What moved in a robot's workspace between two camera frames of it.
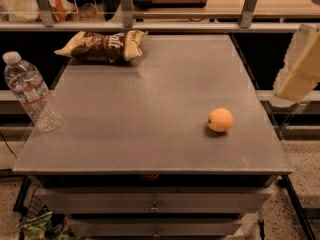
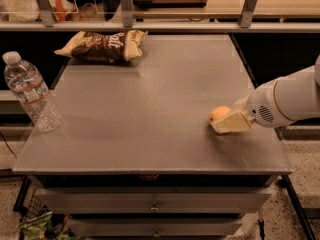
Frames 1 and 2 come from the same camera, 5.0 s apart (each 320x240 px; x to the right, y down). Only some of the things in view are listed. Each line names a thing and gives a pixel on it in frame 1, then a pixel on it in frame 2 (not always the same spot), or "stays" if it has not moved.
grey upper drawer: [149, 200] stays
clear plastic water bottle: [28, 85] stays
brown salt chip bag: [105, 47] stays
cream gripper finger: [288, 64] to [263, 107]
